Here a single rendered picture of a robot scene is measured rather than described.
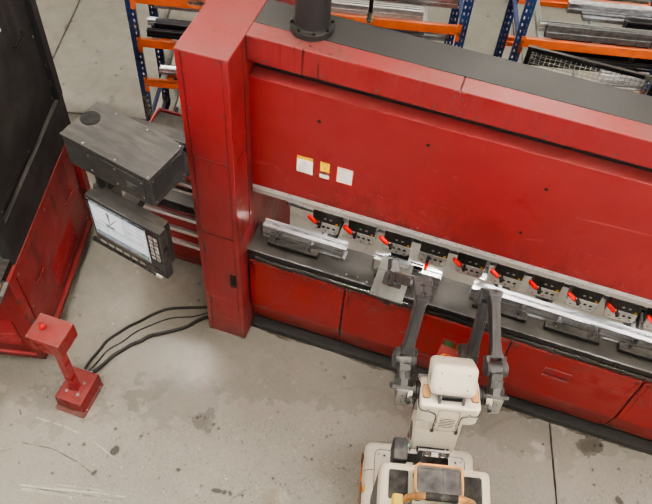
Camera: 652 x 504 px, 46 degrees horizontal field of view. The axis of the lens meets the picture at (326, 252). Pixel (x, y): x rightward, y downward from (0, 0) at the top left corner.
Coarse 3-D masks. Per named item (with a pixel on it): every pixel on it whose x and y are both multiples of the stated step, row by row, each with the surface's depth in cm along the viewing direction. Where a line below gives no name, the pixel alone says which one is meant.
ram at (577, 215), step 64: (256, 128) 376; (320, 128) 362; (384, 128) 349; (448, 128) 338; (320, 192) 398; (384, 192) 382; (448, 192) 367; (512, 192) 353; (576, 192) 341; (640, 192) 329; (512, 256) 388; (576, 256) 372; (640, 256) 358
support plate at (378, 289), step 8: (384, 264) 423; (384, 272) 420; (408, 272) 421; (376, 280) 416; (376, 288) 413; (384, 288) 413; (392, 288) 414; (400, 288) 414; (376, 296) 411; (384, 296) 410; (392, 296) 411; (400, 296) 411
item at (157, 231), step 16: (96, 192) 365; (112, 192) 369; (112, 208) 360; (128, 208) 364; (144, 208) 365; (144, 224) 355; (160, 224) 359; (112, 240) 383; (160, 240) 355; (128, 256) 386; (160, 256) 366; (160, 272) 379
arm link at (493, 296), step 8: (480, 288) 380; (488, 288) 379; (488, 296) 370; (496, 296) 369; (488, 304) 371; (496, 304) 368; (488, 312) 371; (496, 312) 367; (488, 320) 370; (496, 320) 366; (496, 328) 364; (496, 336) 363; (496, 344) 362; (488, 352) 365; (496, 352) 361; (488, 360) 360; (504, 360) 361; (488, 368) 357; (504, 368) 358; (504, 376) 359
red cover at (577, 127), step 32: (256, 32) 332; (288, 32) 333; (288, 64) 336; (320, 64) 330; (352, 64) 324; (384, 64) 324; (416, 64) 325; (384, 96) 332; (416, 96) 326; (448, 96) 321; (480, 96) 316; (512, 96) 316; (512, 128) 323; (544, 128) 317; (576, 128) 312; (608, 128) 308; (640, 128) 309; (640, 160) 314
